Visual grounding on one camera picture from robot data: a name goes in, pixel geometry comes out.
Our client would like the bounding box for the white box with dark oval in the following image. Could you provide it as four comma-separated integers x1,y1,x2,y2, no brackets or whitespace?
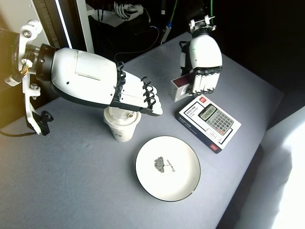
170,73,195,103

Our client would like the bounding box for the white paper cup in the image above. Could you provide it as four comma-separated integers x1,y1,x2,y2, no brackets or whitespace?
103,106,142,143

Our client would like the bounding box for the boxed grey calculator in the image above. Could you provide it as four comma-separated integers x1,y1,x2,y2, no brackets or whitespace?
174,93,242,154

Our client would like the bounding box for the spare white robot hand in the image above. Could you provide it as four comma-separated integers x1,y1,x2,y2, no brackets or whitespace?
113,1,145,21

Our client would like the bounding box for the white plate with dark rim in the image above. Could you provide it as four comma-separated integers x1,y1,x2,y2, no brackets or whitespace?
135,135,201,202

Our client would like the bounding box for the white flat sheet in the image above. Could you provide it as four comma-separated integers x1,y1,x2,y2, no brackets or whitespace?
89,9,128,29

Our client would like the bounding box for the grey table cloth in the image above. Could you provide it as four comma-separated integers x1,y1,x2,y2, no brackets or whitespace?
0,32,285,229

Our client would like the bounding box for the white cable adapter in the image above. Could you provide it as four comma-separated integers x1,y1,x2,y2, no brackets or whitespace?
161,21,174,45

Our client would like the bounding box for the thin black cable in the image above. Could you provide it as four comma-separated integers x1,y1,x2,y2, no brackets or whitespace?
113,25,160,62

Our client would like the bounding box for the white frame post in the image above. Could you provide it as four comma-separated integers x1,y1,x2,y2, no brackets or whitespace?
75,0,95,52

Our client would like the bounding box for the black frame rail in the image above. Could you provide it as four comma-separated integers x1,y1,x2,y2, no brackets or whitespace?
32,0,79,50

